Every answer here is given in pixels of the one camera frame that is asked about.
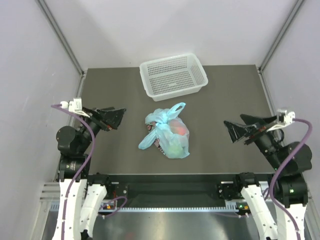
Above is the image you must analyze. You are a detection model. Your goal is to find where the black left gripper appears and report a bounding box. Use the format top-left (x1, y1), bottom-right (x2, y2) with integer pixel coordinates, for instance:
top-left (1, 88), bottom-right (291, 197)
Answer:
top-left (78, 106), bottom-right (127, 152)

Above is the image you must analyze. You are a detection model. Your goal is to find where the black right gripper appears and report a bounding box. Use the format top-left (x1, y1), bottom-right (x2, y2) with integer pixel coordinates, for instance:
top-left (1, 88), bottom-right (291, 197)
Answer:
top-left (223, 112), bottom-right (284, 170)

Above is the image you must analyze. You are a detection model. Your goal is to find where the light blue plastic bag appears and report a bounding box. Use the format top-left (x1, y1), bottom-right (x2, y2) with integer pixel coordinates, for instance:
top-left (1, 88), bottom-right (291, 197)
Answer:
top-left (138, 102), bottom-right (190, 159)

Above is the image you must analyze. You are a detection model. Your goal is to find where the red apple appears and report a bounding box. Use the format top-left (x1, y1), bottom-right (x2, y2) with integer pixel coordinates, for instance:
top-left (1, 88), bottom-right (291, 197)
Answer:
top-left (168, 119), bottom-right (189, 136)

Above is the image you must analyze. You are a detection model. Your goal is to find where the green pear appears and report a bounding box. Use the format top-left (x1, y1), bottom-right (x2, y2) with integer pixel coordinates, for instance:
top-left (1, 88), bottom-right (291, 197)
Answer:
top-left (167, 144), bottom-right (184, 159)

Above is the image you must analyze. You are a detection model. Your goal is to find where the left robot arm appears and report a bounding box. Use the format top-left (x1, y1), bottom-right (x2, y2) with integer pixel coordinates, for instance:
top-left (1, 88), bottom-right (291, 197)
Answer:
top-left (52, 104), bottom-right (126, 240)

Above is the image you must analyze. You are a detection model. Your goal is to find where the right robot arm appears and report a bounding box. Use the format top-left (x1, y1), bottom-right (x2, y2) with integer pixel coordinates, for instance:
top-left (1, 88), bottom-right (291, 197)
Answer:
top-left (217, 110), bottom-right (313, 240)

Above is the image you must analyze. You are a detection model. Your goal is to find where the dark grey table mat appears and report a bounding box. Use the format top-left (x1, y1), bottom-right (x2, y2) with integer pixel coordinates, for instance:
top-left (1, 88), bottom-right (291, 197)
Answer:
top-left (81, 65), bottom-right (273, 175)

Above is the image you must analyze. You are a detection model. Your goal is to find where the white perforated plastic basket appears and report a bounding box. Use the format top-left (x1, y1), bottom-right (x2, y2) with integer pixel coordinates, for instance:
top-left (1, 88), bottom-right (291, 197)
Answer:
top-left (139, 53), bottom-right (209, 102)

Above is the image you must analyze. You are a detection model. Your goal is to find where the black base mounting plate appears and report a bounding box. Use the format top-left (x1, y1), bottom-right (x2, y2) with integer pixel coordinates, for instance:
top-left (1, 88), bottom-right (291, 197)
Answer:
top-left (87, 173), bottom-right (276, 208)

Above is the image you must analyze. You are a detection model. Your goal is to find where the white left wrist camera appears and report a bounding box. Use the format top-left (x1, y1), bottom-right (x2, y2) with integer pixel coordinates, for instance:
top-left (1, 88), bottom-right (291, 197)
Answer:
top-left (60, 97), bottom-right (90, 118)

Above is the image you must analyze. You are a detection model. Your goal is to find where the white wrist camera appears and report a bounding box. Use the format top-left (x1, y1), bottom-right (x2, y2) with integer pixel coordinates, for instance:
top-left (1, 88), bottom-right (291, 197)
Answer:
top-left (266, 109), bottom-right (296, 132)
top-left (60, 97), bottom-right (90, 118)

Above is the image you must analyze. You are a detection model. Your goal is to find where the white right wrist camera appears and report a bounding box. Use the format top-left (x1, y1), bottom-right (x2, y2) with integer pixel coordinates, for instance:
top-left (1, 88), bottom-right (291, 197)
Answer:
top-left (266, 109), bottom-right (296, 132)

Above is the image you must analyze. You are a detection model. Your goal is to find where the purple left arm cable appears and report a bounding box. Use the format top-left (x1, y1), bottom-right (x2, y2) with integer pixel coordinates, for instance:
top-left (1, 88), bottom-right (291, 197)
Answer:
top-left (50, 103), bottom-right (128, 240)

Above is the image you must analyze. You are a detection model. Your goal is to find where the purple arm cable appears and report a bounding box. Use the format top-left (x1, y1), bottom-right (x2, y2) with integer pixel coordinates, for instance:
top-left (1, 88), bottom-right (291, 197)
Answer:
top-left (50, 103), bottom-right (128, 240)
top-left (214, 118), bottom-right (314, 240)

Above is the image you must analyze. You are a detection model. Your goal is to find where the right aluminium frame post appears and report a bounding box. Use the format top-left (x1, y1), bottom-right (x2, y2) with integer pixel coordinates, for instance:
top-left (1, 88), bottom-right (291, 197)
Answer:
top-left (258, 0), bottom-right (307, 73)

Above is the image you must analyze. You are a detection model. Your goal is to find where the aluminium frame post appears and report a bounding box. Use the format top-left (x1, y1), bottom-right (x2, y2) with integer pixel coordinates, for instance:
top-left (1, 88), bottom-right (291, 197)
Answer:
top-left (36, 0), bottom-right (86, 76)
top-left (258, 0), bottom-right (307, 73)

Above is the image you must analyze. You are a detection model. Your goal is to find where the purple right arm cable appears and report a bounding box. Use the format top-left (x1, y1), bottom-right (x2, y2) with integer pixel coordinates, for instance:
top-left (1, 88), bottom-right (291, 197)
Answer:
top-left (214, 118), bottom-right (314, 240)

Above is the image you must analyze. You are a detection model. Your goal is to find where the grey slotted cable duct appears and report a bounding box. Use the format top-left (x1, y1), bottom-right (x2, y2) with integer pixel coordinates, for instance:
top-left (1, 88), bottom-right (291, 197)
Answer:
top-left (49, 201), bottom-right (241, 213)

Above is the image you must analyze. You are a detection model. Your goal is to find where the left aluminium frame post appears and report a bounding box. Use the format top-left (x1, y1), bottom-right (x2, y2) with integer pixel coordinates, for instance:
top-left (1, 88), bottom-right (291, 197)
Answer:
top-left (36, 0), bottom-right (86, 76)

